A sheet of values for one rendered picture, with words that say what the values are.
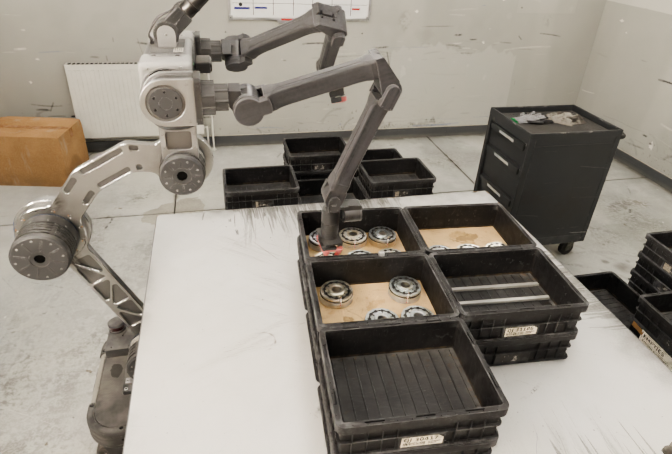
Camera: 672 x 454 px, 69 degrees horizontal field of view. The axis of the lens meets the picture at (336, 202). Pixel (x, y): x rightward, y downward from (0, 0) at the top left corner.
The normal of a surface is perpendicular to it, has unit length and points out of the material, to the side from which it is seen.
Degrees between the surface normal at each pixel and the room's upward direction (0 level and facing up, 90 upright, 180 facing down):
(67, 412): 0
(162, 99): 90
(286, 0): 90
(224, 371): 0
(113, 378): 0
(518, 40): 90
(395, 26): 90
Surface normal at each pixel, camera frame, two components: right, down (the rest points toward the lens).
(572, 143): 0.23, 0.49
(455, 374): 0.05, -0.87
